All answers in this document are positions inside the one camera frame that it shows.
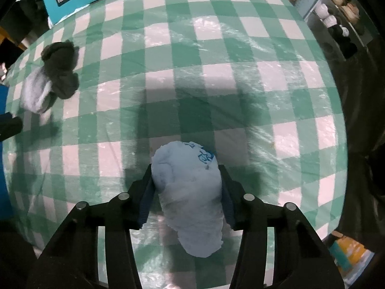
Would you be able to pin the grey fuzzy sock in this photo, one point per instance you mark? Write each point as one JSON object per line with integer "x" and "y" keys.
{"x": 61, "y": 66}

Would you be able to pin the pair of black shoes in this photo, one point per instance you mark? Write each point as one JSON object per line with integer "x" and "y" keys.
{"x": 346, "y": 45}

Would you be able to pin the pair of tan shoes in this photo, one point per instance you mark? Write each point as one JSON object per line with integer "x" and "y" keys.
{"x": 349, "y": 9}

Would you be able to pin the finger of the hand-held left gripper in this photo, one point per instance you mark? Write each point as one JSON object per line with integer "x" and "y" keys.
{"x": 9, "y": 126}

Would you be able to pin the yellow teal packet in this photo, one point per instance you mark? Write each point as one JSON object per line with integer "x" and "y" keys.
{"x": 349, "y": 253}

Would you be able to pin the light blue cloth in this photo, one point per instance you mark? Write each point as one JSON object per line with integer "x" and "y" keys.
{"x": 186, "y": 192}

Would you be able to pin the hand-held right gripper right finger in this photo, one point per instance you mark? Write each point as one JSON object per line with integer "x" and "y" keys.
{"x": 227, "y": 204}

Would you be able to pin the shoe rack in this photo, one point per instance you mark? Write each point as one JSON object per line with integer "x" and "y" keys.
{"x": 340, "y": 24}

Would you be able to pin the pair of white shoes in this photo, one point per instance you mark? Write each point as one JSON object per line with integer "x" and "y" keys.
{"x": 327, "y": 16}

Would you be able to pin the light grey fluffy bundle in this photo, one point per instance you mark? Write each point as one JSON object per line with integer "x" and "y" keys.
{"x": 36, "y": 93}

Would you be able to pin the green white checkered tablecloth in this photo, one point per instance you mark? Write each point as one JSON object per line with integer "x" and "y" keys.
{"x": 210, "y": 96}

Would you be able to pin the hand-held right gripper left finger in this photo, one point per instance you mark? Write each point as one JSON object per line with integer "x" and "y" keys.
{"x": 146, "y": 198}

